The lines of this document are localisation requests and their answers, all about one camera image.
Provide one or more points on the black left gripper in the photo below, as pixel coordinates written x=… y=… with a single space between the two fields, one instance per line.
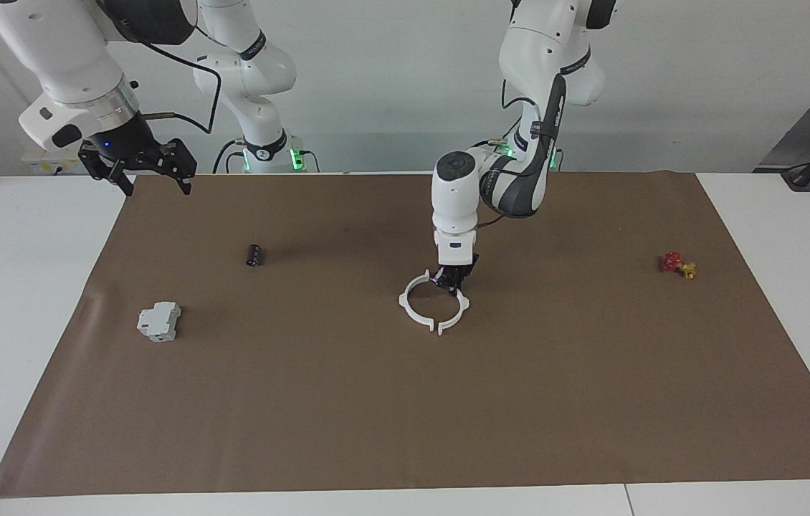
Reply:
x=459 y=271

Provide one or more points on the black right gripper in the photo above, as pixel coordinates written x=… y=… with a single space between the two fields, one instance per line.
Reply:
x=125 y=145

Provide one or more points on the white half pipe clamp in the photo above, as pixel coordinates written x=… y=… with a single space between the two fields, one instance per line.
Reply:
x=403 y=299
x=464 y=304

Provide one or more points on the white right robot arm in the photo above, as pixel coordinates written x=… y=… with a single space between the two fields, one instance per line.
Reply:
x=61 y=57

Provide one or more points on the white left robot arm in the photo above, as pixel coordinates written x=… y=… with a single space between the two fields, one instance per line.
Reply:
x=455 y=201

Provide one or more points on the black cylindrical capacitor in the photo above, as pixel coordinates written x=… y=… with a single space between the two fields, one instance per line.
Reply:
x=254 y=256

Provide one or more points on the white circuit breaker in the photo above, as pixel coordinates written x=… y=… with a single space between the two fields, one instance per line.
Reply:
x=159 y=322

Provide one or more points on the brown paper table mat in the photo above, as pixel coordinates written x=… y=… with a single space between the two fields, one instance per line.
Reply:
x=305 y=401

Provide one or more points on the white wall socket box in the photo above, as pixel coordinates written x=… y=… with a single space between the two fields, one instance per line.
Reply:
x=46 y=166

